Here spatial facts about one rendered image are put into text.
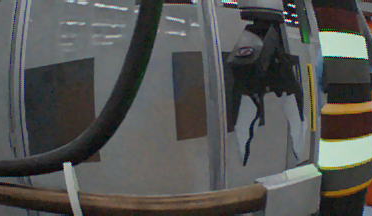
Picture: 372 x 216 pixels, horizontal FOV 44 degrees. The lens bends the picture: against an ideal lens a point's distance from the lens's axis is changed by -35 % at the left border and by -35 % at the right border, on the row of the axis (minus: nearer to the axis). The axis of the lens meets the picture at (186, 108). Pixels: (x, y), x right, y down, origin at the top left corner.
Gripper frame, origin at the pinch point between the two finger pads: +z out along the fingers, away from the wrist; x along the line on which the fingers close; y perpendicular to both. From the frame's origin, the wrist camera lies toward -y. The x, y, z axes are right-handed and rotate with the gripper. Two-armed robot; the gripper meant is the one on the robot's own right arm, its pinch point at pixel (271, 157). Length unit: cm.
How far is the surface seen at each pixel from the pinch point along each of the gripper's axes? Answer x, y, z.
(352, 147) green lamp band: -26, -53, -8
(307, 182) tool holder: -23, -54, -7
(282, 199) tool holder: -22, -54, -6
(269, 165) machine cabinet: 152, 386, 64
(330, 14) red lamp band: -25, -52, -14
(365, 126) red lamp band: -26, -52, -9
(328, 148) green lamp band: -24, -52, -8
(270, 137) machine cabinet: 152, 386, 40
